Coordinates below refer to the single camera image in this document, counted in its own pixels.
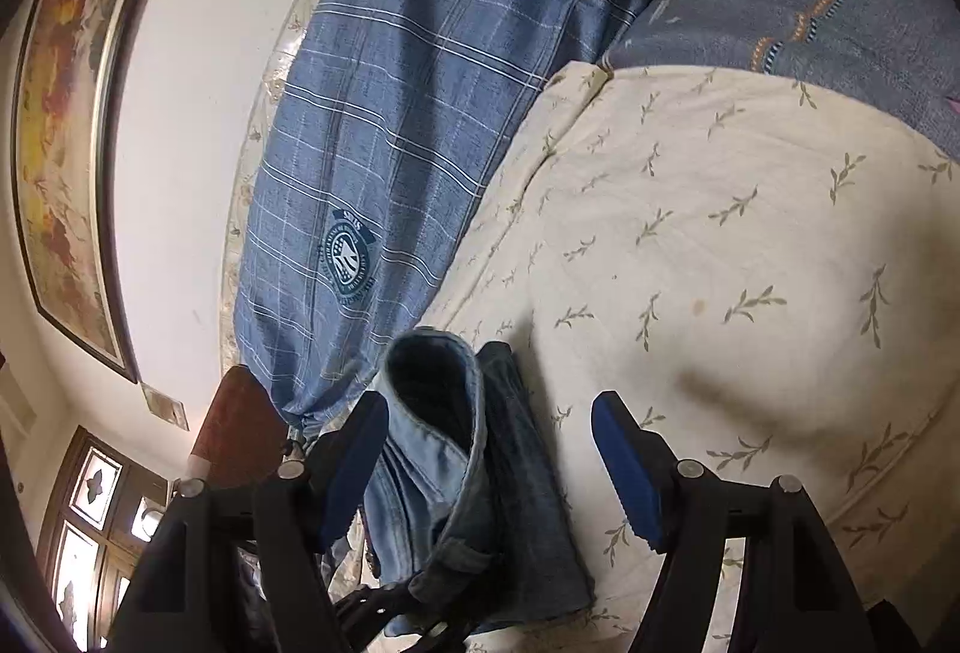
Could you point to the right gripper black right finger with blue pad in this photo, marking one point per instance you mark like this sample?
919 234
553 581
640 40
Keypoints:
683 512

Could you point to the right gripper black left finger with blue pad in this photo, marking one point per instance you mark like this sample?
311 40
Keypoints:
296 519

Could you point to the blue denim jeans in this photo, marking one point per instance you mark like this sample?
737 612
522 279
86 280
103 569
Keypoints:
464 508

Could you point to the brown wooden headboard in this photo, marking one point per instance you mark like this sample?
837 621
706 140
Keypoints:
242 436

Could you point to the wooden door with glass panes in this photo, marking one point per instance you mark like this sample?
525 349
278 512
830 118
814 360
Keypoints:
102 511

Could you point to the cream leaf-print comforter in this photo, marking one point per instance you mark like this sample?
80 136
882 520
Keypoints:
767 273

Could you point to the blue plaid pillow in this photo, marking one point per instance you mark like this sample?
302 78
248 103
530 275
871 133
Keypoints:
394 116

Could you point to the wall switch plate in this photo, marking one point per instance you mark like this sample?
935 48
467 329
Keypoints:
164 407

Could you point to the framed wall painting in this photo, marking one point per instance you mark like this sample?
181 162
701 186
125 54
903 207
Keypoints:
67 96

